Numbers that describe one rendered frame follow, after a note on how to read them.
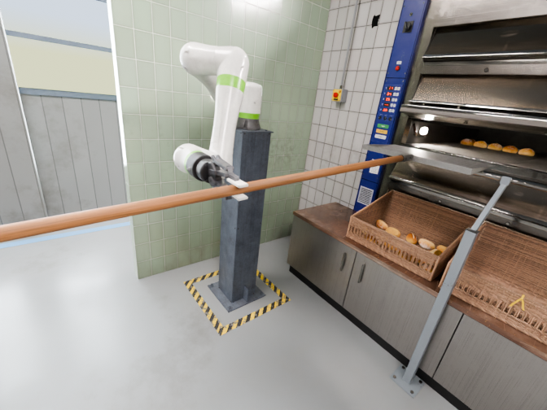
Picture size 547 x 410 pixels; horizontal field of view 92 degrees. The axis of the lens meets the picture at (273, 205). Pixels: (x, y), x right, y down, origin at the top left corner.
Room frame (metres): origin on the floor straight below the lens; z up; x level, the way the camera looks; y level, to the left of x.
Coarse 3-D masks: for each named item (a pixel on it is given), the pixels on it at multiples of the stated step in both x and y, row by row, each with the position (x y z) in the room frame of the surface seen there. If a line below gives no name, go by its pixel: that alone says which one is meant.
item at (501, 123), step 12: (408, 108) 1.82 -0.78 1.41; (444, 120) 1.77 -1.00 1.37; (456, 120) 1.69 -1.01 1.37; (468, 120) 1.60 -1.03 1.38; (480, 120) 1.52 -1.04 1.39; (492, 120) 1.47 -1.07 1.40; (504, 120) 1.44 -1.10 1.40; (516, 120) 1.40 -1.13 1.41; (528, 120) 1.37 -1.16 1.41; (528, 132) 1.49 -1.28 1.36; (540, 132) 1.42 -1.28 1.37
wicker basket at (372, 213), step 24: (360, 216) 1.66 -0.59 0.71; (384, 216) 1.84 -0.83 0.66; (408, 216) 1.74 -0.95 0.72; (432, 216) 1.64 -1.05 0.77; (456, 216) 1.56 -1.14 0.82; (360, 240) 1.51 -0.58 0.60; (384, 240) 1.40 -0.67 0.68; (432, 240) 1.57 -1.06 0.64; (456, 240) 1.30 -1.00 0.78; (408, 264) 1.28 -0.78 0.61; (432, 264) 1.19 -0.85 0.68
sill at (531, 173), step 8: (400, 144) 1.96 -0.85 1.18; (408, 144) 1.97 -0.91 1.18; (440, 152) 1.75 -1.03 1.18; (448, 152) 1.76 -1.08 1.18; (480, 160) 1.58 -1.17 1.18; (488, 160) 1.60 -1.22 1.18; (488, 168) 1.54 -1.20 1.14; (496, 168) 1.52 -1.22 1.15; (504, 168) 1.49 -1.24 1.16; (512, 168) 1.47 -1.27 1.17; (520, 168) 1.44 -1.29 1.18; (528, 168) 1.45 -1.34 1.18; (528, 176) 1.41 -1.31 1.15; (536, 176) 1.39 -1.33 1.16; (544, 176) 1.37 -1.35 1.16
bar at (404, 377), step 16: (480, 176) 1.26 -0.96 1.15; (496, 176) 1.21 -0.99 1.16; (496, 192) 1.16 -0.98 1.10; (480, 224) 1.07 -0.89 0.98; (464, 240) 1.04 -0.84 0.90; (464, 256) 1.03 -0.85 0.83; (448, 272) 1.05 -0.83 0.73; (448, 288) 1.03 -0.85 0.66; (432, 320) 1.04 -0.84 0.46; (416, 352) 1.04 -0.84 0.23; (400, 368) 1.12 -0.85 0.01; (416, 368) 1.02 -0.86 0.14; (400, 384) 1.02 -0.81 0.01; (416, 384) 1.03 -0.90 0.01
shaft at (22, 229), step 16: (384, 160) 1.18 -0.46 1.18; (400, 160) 1.28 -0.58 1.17; (288, 176) 0.82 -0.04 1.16; (304, 176) 0.86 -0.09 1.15; (320, 176) 0.91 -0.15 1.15; (192, 192) 0.62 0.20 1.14; (208, 192) 0.64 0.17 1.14; (224, 192) 0.66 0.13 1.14; (240, 192) 0.70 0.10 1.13; (96, 208) 0.49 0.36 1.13; (112, 208) 0.50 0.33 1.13; (128, 208) 0.51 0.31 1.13; (144, 208) 0.53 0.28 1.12; (160, 208) 0.56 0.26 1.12; (16, 224) 0.41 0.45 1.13; (32, 224) 0.41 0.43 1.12; (48, 224) 0.43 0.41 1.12; (64, 224) 0.44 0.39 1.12; (80, 224) 0.46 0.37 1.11; (0, 240) 0.38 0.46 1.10
